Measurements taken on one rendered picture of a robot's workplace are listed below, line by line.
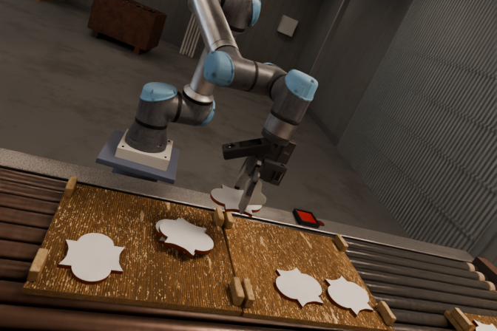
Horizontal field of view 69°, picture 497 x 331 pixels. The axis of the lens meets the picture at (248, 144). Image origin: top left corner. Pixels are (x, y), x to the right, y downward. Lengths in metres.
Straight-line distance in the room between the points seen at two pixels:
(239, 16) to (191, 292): 0.80
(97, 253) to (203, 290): 0.23
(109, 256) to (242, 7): 0.79
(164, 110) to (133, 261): 0.62
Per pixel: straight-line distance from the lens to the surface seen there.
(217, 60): 0.82
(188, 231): 0.91
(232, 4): 1.17
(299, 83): 0.81
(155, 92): 1.27
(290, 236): 1.14
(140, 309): 0.79
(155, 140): 1.33
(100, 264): 0.80
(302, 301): 0.93
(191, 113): 1.32
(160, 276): 0.82
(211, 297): 0.82
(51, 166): 1.12
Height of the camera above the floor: 1.49
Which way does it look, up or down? 19 degrees down
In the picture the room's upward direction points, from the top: 23 degrees clockwise
